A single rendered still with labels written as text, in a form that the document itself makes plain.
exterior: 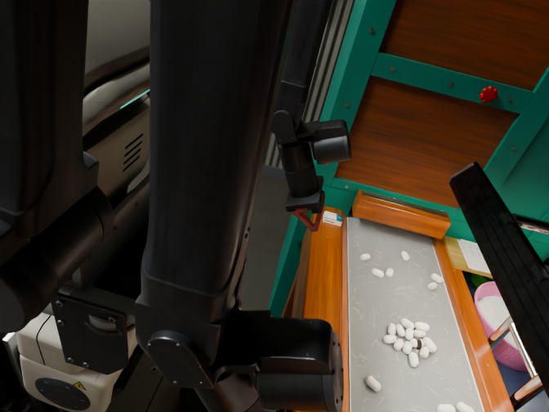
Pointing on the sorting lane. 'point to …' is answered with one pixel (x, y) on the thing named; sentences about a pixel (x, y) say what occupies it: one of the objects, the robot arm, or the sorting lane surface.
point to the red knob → (488, 94)
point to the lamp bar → (507, 262)
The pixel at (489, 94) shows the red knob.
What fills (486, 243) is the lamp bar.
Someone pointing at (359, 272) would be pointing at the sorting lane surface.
